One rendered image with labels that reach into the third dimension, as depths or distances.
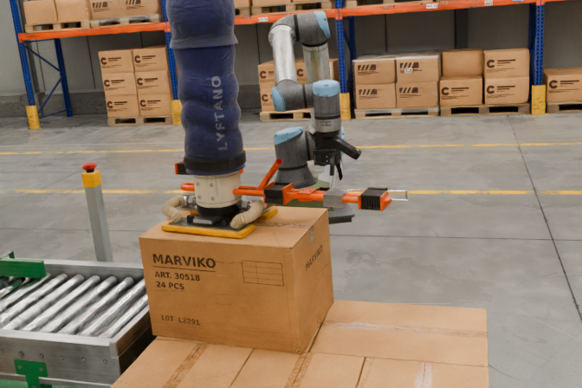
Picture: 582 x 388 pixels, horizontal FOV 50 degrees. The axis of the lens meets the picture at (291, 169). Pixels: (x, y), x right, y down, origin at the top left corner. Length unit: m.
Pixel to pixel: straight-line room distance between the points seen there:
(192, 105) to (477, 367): 1.28
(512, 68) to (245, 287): 7.45
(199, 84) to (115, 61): 8.54
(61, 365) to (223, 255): 0.77
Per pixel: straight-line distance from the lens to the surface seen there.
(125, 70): 10.62
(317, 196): 2.14
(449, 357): 2.23
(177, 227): 2.32
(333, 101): 2.12
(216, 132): 2.20
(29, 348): 2.62
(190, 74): 2.18
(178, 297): 2.37
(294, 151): 3.00
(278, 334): 2.25
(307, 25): 2.72
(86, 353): 2.48
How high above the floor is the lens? 1.71
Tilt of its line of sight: 15 degrees down
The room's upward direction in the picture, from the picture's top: 5 degrees counter-clockwise
